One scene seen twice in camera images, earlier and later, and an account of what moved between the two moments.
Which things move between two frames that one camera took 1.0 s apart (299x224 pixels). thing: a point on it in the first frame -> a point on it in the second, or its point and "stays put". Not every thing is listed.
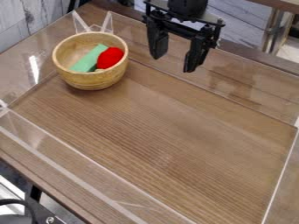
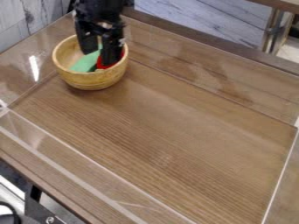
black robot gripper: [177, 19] -> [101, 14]
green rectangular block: [89, 61] stays put
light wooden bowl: [71, 47] stays put
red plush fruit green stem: [109, 58] stays put
